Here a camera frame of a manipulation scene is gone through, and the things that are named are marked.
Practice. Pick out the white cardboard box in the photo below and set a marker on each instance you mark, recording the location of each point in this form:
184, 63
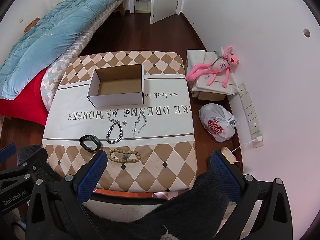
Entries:
117, 86

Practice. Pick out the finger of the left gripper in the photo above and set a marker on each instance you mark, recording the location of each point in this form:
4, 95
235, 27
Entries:
31, 161
7, 152

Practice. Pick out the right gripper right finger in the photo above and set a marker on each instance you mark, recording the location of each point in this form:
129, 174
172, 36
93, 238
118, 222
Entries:
273, 221

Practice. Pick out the red blanket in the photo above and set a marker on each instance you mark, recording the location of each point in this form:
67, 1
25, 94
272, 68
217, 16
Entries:
28, 105

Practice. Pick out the brown cardboard box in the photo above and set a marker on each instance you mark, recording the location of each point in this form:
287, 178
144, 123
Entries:
208, 96

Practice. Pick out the white wall socket strip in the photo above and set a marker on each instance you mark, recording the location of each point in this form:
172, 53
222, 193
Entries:
251, 116

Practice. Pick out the patterned table cloth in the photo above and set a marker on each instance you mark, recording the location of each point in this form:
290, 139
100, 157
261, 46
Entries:
154, 152

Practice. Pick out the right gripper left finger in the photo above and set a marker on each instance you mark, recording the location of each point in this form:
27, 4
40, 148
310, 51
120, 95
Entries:
56, 208

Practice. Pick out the pink panther plush toy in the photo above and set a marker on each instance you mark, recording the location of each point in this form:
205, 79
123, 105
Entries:
222, 64

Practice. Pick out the black smart band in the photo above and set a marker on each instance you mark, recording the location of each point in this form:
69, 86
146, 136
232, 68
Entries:
90, 143

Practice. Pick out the light blue duvet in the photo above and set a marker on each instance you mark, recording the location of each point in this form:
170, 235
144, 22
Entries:
46, 41

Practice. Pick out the white plastic bag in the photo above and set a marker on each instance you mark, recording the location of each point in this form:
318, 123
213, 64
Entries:
218, 122

